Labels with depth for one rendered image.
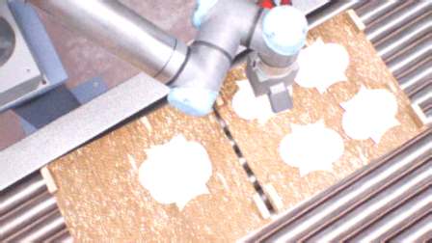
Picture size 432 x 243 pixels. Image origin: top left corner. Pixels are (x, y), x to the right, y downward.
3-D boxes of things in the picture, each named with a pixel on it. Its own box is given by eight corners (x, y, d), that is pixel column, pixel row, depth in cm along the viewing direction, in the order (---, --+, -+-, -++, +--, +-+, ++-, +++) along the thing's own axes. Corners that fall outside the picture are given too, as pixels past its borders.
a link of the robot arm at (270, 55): (269, -7, 87) (317, 12, 86) (262, 21, 97) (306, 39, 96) (251, 34, 85) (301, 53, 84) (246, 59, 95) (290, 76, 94)
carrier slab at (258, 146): (202, 86, 127) (202, 84, 125) (346, 12, 132) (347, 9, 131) (278, 215, 119) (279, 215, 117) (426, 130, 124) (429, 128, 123)
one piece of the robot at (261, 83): (269, 101, 95) (260, 123, 111) (314, 86, 96) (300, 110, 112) (245, 43, 98) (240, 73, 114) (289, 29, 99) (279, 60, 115)
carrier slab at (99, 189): (42, 168, 121) (40, 167, 120) (201, 90, 126) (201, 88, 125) (106, 311, 113) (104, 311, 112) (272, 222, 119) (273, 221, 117)
